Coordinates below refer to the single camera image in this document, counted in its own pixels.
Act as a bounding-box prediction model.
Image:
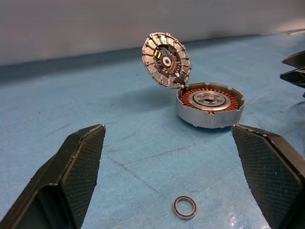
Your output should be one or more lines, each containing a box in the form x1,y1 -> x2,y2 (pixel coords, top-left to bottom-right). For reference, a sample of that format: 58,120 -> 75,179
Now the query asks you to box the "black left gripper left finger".
0,124 -> 106,229

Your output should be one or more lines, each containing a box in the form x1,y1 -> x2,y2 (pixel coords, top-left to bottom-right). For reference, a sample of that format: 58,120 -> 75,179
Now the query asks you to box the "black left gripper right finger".
231,124 -> 305,229

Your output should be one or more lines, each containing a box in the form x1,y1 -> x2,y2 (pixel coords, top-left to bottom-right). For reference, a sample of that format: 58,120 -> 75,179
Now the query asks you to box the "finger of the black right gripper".
279,67 -> 305,89
282,50 -> 305,69

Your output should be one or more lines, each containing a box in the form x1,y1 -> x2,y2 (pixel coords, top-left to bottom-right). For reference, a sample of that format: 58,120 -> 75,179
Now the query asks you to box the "silver motor housing with copper windings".
175,82 -> 245,129

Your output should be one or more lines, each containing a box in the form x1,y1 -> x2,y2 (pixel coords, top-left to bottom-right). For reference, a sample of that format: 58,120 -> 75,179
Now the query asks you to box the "small metal bearing ring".
173,195 -> 198,220

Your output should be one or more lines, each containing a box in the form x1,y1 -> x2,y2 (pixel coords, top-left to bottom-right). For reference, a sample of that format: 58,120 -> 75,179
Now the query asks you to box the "silver motor cover with circuit board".
141,32 -> 193,89

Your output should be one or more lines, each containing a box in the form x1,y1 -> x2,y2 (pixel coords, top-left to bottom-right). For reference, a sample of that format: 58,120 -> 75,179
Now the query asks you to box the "blue table mat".
0,32 -> 305,229

